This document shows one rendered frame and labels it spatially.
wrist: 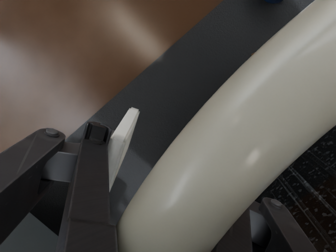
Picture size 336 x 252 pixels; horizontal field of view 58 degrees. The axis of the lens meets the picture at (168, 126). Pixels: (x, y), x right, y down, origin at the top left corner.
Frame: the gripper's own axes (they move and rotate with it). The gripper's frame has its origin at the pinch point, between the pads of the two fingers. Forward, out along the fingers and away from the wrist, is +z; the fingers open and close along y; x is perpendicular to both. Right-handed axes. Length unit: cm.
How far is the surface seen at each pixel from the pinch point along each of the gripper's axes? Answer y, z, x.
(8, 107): -51, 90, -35
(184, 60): 4, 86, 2
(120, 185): -3, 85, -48
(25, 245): -28, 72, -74
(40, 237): -25, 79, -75
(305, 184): 26.8, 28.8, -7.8
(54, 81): -37, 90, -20
